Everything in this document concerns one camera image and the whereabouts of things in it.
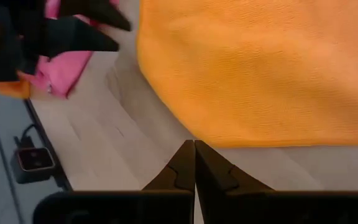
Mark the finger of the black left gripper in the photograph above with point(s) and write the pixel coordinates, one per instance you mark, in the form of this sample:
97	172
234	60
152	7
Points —
98	12
73	35

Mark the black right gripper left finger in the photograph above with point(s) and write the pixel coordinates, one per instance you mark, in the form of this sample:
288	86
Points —
180	174

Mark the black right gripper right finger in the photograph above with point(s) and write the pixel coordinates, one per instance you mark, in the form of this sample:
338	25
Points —
217	177

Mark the orange microfiber towel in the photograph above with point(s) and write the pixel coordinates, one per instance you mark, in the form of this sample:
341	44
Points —
11	89
259	77

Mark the pink microfiber towel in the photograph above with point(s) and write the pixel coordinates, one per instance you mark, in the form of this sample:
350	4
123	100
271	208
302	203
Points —
64	71

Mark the black table-level camera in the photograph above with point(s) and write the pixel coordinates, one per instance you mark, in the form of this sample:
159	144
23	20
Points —
34	161

